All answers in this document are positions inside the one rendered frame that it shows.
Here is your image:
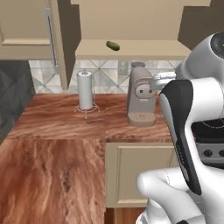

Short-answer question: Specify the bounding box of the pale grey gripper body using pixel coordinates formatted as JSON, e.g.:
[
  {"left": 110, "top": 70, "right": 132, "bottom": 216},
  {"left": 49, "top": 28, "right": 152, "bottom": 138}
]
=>
[{"left": 150, "top": 72, "right": 178, "bottom": 92}]

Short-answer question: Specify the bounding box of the black and silver stove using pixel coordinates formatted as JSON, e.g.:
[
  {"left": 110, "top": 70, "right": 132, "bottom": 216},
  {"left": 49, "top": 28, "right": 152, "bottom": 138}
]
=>
[{"left": 191, "top": 117, "right": 224, "bottom": 171}]

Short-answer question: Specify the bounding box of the white paper towel roll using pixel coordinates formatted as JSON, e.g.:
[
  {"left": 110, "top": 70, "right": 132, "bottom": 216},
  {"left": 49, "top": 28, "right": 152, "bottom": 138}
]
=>
[{"left": 76, "top": 70, "right": 95, "bottom": 111}]

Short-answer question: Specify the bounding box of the beige open cabinet door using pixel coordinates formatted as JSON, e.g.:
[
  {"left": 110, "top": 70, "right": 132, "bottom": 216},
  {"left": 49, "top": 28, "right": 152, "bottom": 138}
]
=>
[
  {"left": 178, "top": 0, "right": 224, "bottom": 51},
  {"left": 49, "top": 0, "right": 82, "bottom": 91}
]

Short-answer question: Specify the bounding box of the wire paper towel holder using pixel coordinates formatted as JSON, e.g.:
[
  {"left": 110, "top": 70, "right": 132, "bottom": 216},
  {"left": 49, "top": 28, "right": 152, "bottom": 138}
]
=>
[{"left": 73, "top": 68, "right": 101, "bottom": 119}]

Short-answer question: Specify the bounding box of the beige base cupboard door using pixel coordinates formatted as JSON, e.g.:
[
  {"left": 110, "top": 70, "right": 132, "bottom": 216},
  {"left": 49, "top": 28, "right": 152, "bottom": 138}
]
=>
[{"left": 105, "top": 142, "right": 179, "bottom": 209}]

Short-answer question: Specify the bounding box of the grey coffee machine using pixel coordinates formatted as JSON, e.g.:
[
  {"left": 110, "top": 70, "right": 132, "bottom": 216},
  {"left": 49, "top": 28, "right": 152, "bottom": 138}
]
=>
[{"left": 126, "top": 61, "right": 158, "bottom": 128}]

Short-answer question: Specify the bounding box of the green cucumber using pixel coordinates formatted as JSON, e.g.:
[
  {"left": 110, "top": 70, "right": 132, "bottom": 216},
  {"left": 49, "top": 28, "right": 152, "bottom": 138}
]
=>
[{"left": 105, "top": 40, "right": 121, "bottom": 52}]

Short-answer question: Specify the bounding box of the silver cabinet door handle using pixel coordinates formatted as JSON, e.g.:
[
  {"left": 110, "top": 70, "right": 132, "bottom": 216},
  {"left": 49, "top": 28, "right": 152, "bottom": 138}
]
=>
[{"left": 45, "top": 7, "right": 58, "bottom": 67}]

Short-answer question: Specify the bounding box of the beige closed cabinet door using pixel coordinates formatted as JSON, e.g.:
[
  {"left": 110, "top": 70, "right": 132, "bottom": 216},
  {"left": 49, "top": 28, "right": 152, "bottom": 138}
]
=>
[{"left": 0, "top": 0, "right": 54, "bottom": 61}]

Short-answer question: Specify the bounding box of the grey wall outlet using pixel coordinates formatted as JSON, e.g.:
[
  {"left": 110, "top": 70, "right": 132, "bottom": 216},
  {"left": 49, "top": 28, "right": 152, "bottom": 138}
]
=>
[{"left": 117, "top": 59, "right": 130, "bottom": 76}]

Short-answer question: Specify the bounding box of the beige open wall cabinet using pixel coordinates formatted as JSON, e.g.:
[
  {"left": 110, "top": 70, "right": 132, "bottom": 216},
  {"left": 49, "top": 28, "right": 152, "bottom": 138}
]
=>
[{"left": 70, "top": 0, "right": 213, "bottom": 61}]

